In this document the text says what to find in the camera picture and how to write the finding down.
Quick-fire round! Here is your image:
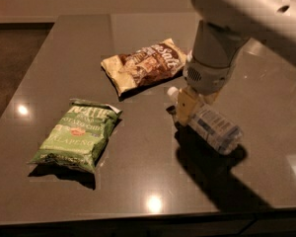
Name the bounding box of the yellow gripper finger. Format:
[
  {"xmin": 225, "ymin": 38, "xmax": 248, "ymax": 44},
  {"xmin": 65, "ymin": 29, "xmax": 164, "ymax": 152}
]
[
  {"xmin": 203, "ymin": 92, "xmax": 219, "ymax": 105},
  {"xmin": 177, "ymin": 86, "xmax": 204, "ymax": 126}
]

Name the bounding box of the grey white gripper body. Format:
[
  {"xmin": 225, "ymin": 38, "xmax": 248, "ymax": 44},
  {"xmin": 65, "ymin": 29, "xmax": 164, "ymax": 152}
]
[{"xmin": 183, "ymin": 21, "xmax": 249, "ymax": 96}]

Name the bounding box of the blue plastic water bottle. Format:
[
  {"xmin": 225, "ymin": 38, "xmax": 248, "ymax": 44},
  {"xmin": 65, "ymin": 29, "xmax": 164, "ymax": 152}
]
[{"xmin": 167, "ymin": 87, "xmax": 243, "ymax": 155}]

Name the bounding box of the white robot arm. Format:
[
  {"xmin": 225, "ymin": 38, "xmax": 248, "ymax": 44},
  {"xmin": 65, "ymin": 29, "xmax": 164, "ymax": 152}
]
[{"xmin": 177, "ymin": 0, "xmax": 296, "ymax": 125}]

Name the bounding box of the brown sea salt chips bag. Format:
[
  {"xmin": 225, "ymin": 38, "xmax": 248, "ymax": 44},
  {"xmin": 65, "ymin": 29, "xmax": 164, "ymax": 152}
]
[{"xmin": 101, "ymin": 39, "xmax": 186, "ymax": 96}]

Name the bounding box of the green jalapeno chips bag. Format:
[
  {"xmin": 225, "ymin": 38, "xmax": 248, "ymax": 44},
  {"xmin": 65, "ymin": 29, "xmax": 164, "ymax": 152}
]
[{"xmin": 30, "ymin": 99, "xmax": 122, "ymax": 173}]

